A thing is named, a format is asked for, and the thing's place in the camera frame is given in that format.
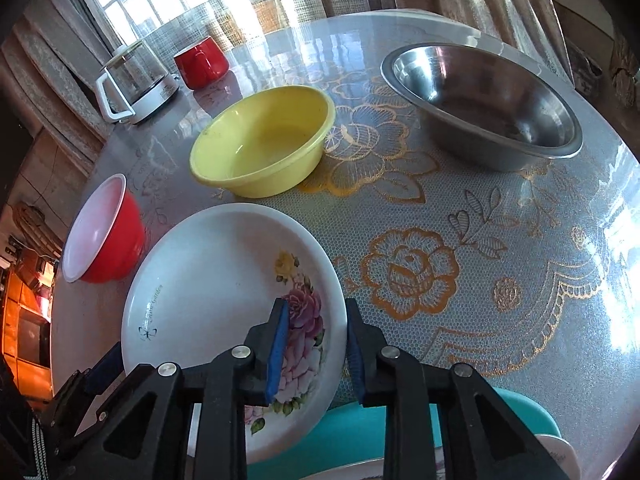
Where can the red bowl with white inside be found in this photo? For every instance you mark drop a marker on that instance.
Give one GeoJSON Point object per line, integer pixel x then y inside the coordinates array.
{"type": "Point", "coordinates": [95, 225]}

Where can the red mug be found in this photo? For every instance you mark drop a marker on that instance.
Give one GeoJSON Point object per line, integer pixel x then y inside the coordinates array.
{"type": "Point", "coordinates": [205, 62]}

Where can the wooden cabinet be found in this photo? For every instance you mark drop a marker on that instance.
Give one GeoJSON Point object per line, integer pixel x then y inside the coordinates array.
{"type": "Point", "coordinates": [25, 310]}

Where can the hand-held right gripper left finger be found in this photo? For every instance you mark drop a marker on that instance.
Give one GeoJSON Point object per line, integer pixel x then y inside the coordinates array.
{"type": "Point", "coordinates": [277, 352]}

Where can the sheer white curtain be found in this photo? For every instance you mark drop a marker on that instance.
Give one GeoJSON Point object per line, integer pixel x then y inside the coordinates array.
{"type": "Point", "coordinates": [280, 5]}

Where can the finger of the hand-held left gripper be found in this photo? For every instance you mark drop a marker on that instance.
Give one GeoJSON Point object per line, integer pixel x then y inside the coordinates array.
{"type": "Point", "coordinates": [106, 366]}

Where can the stainless steel bowl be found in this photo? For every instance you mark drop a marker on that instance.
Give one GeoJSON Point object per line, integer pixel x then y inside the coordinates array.
{"type": "Point", "coordinates": [480, 95]}

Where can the teal plastic bowl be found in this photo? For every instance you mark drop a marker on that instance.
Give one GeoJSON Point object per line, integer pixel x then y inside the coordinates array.
{"type": "Point", "coordinates": [340, 430]}

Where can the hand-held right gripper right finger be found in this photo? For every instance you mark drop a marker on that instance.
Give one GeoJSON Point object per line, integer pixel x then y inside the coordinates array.
{"type": "Point", "coordinates": [354, 360]}

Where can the white glass electric kettle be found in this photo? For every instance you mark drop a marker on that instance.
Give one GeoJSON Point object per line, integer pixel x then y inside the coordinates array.
{"type": "Point", "coordinates": [135, 75]}

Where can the yellow plastic bowl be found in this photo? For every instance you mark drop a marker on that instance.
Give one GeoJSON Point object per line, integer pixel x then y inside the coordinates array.
{"type": "Point", "coordinates": [260, 145]}

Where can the white plate with pink print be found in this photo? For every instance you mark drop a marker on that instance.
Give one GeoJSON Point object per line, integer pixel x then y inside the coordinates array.
{"type": "Point", "coordinates": [555, 455]}

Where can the white floral plate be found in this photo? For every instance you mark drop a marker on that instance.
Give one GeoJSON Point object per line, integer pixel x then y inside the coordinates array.
{"type": "Point", "coordinates": [210, 280]}

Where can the dark cloth with dotted trim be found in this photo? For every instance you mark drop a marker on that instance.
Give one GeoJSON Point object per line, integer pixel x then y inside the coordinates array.
{"type": "Point", "coordinates": [17, 425]}

